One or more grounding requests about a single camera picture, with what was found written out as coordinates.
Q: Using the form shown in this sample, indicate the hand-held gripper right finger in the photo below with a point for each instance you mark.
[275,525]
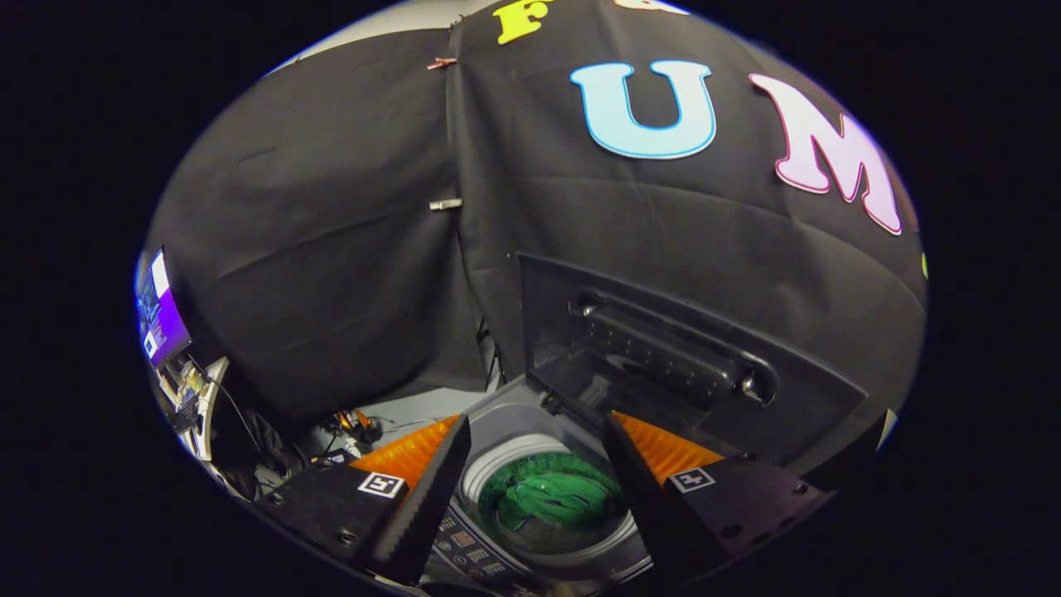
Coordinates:
[655,514]

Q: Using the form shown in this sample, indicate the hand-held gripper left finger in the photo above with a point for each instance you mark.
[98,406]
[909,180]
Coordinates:
[431,502]

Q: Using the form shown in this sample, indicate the green polo shirt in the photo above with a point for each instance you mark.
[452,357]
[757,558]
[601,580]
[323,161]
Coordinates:
[555,497]

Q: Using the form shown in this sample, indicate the grey washing machine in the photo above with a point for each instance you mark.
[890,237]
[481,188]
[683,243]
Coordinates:
[497,414]

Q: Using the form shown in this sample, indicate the orange and black tool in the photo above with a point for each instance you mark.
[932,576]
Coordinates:
[360,424]

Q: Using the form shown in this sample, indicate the white table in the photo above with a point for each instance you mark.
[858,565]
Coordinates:
[211,406]

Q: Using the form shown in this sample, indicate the black backdrop cloth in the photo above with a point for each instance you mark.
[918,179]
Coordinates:
[331,274]

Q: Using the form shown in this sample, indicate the silver cloth clip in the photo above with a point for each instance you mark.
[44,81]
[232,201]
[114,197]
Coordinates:
[446,204]

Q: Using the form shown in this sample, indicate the computer monitor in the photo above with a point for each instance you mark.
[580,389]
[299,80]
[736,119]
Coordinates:
[162,319]

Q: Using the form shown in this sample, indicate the copper cloth clip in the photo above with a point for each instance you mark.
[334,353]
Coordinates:
[442,62]

